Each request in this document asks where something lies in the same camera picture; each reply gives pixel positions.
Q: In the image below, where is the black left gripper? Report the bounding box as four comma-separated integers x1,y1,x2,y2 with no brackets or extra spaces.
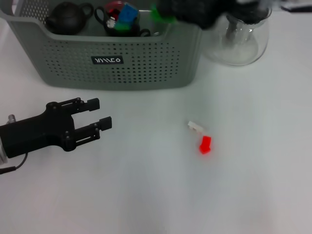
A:
0,97,113,159

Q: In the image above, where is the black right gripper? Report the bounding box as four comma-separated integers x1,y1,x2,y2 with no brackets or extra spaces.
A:
157,0,226,30

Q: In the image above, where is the green two-stud brick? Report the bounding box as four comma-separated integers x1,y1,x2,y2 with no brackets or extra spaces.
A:
150,4,176,23

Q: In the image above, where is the blue square tile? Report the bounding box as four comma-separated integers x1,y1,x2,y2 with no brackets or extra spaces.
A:
118,3,139,24

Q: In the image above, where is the green sloped brick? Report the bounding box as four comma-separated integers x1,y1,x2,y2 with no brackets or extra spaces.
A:
115,23,132,32

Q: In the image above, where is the grey-green perforated storage bin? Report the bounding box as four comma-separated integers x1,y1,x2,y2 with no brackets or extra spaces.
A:
0,0,220,91

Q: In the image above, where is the glass carafe with black lid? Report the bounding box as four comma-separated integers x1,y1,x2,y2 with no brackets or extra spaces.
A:
203,4,273,66

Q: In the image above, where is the black clay teapot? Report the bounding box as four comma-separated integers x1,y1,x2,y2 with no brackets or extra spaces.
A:
45,1,95,35

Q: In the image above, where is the red stepped brick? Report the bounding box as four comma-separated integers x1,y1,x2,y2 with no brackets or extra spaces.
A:
198,135,212,155

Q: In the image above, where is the left arm cable with plug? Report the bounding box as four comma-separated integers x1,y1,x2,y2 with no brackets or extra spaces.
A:
0,114,28,175

